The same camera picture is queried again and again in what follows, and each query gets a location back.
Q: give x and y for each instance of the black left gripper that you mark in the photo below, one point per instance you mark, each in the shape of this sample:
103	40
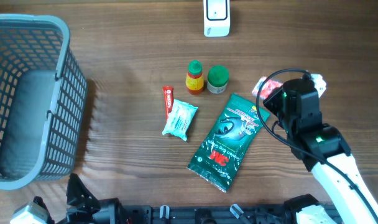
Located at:
87	205

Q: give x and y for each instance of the red sauce bottle green cap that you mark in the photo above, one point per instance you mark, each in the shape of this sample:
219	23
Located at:
194	79

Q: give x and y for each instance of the green 3M gloves packet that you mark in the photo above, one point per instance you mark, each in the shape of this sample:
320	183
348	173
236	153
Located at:
220	155

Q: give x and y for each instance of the white jar green lid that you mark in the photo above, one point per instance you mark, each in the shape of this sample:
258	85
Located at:
217	80

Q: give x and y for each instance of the small red snack packet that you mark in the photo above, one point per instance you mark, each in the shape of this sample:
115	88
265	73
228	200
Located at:
267	88

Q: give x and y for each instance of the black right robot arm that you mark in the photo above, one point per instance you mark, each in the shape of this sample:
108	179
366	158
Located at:
322	148

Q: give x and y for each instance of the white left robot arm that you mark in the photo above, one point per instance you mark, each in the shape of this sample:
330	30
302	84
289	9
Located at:
111	211

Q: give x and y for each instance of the white barcode scanner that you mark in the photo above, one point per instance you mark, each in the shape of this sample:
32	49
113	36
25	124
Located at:
217	18

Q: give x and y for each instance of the grey plastic shopping basket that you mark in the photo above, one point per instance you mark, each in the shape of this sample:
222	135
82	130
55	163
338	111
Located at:
42	100

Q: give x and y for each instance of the mint green wipes packet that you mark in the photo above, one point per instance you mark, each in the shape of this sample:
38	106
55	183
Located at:
179	119

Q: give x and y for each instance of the red Nescafe stick sachet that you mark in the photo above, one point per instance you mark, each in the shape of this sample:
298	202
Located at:
168	99

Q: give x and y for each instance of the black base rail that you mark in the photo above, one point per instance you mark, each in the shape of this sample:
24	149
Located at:
270	213

